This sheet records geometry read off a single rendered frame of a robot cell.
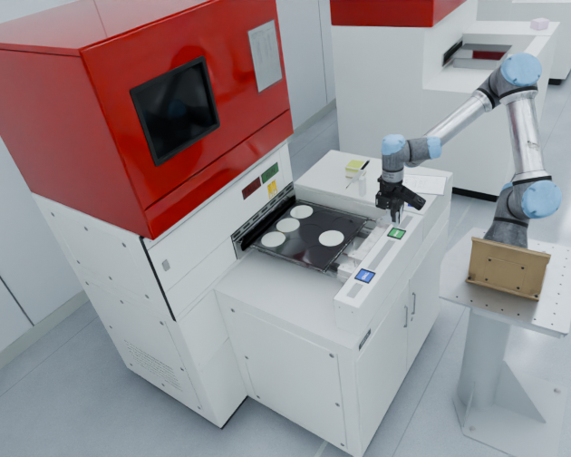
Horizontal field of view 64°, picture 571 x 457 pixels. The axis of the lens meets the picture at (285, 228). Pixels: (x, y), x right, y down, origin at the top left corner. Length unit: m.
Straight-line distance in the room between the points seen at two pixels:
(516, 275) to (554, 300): 0.16
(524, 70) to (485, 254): 0.61
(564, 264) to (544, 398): 0.81
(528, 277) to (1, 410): 2.69
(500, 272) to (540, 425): 0.93
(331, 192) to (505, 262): 0.77
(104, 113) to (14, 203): 1.73
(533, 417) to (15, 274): 2.82
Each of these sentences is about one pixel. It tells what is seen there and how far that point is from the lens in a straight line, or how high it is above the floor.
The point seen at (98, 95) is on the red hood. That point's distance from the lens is 1.31.
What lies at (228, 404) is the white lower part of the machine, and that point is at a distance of 2.32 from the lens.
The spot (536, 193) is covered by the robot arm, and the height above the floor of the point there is 1.18.
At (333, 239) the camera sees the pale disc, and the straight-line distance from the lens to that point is 1.86.
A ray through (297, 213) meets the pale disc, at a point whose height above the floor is 0.90.
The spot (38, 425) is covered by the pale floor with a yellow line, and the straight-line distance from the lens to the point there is 2.90.
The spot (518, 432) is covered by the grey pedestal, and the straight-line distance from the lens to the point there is 2.43.
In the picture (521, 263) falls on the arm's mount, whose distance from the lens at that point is 1.70.
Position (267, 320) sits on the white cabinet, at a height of 0.77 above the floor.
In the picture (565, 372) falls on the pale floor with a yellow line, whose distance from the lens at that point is 2.70.
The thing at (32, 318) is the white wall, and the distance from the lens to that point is 3.28.
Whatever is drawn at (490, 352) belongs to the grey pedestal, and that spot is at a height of 0.44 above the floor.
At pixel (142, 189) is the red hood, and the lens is 1.43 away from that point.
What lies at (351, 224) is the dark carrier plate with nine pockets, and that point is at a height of 0.90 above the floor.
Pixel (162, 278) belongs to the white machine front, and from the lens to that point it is 1.65.
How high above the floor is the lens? 2.05
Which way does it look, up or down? 36 degrees down
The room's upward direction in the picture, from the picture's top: 10 degrees counter-clockwise
